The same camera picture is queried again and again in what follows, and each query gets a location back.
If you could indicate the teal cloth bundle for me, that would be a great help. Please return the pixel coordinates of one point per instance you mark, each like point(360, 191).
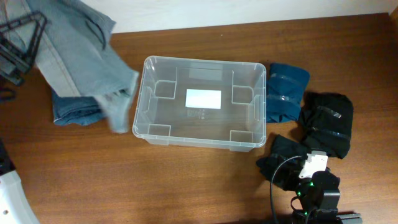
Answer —
point(284, 92)

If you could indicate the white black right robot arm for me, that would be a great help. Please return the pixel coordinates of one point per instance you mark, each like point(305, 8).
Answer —
point(318, 192)

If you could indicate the large black taped garment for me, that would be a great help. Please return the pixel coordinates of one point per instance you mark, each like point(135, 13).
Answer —
point(327, 120)

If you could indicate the clear plastic storage container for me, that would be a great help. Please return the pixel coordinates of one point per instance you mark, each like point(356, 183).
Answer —
point(162, 118)

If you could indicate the light blue jeans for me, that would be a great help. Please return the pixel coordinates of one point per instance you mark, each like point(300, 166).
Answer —
point(75, 56)

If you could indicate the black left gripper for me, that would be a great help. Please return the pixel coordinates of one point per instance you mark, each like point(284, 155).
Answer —
point(18, 63)

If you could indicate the small black taped garment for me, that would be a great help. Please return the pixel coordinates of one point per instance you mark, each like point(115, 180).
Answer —
point(281, 150)

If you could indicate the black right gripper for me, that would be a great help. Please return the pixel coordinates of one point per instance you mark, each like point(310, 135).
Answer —
point(293, 178)

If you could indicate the white label in container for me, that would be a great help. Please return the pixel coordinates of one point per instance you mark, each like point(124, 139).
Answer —
point(206, 99)

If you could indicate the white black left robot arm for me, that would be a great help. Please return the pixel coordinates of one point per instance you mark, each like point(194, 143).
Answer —
point(14, 205)

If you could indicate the dark blue jeans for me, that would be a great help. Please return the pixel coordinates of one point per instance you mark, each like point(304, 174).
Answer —
point(75, 110)

